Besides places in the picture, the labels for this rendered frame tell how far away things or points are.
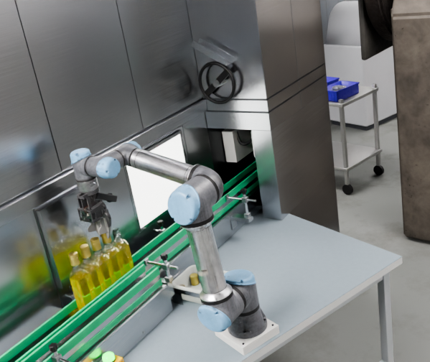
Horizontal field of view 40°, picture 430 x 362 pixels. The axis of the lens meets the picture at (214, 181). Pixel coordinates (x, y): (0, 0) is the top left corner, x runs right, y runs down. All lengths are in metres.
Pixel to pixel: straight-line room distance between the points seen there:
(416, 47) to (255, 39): 1.28
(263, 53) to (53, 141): 1.07
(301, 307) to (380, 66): 4.43
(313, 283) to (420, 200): 1.75
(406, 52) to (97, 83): 2.03
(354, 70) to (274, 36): 3.53
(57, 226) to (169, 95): 0.88
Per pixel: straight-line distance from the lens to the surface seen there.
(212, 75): 2.94
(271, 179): 2.98
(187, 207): 1.85
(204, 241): 1.92
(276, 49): 2.91
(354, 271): 2.59
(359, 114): 6.49
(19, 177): 2.22
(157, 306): 2.41
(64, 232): 2.34
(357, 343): 3.41
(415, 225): 4.25
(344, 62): 6.44
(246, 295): 2.12
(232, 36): 2.84
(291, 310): 2.38
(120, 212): 2.56
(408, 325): 3.53
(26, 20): 2.25
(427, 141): 3.93
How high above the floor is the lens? 2.13
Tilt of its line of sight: 22 degrees down
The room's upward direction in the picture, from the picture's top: 10 degrees counter-clockwise
